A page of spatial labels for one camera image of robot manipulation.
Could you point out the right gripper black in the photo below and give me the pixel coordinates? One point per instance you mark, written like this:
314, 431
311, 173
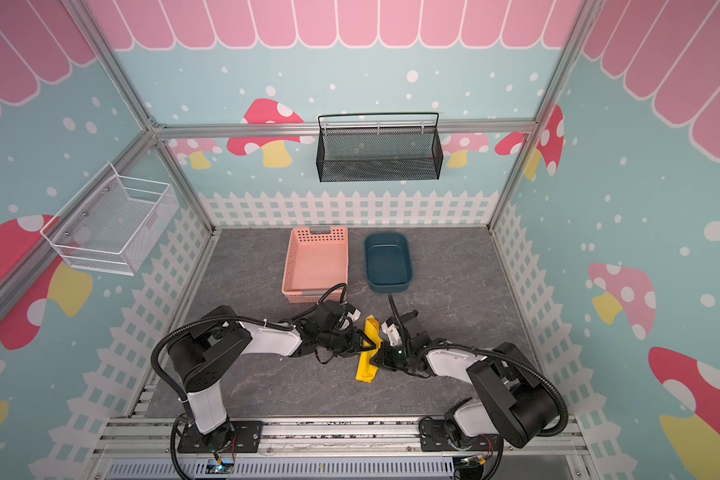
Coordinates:
393, 352

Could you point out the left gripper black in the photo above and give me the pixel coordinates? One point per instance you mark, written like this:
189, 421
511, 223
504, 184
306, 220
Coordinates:
355, 343

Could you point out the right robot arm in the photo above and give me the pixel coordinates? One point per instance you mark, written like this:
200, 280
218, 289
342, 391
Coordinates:
514, 401

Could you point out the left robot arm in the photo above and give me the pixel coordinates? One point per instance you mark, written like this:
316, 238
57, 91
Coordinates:
193, 358

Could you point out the teal plastic tray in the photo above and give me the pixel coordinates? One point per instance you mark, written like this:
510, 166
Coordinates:
388, 262

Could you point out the pink plastic basket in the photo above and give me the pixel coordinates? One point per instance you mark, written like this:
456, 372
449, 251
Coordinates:
317, 259

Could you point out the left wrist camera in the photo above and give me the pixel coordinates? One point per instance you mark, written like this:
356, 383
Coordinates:
349, 316

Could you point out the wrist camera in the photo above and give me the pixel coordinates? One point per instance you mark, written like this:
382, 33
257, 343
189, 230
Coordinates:
349, 316
392, 333

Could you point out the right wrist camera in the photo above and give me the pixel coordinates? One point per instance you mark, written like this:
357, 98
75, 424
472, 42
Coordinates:
392, 333

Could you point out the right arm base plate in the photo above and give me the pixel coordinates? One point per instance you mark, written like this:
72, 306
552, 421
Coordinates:
438, 434

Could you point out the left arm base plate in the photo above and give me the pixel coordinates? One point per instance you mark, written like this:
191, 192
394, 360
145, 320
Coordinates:
236, 436

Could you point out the black mesh wall basket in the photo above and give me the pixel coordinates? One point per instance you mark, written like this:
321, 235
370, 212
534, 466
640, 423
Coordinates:
390, 146

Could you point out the aluminium mounting rail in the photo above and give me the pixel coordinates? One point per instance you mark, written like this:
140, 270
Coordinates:
280, 437

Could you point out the white wire wall basket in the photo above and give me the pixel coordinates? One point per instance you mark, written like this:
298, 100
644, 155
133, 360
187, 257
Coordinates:
112, 225

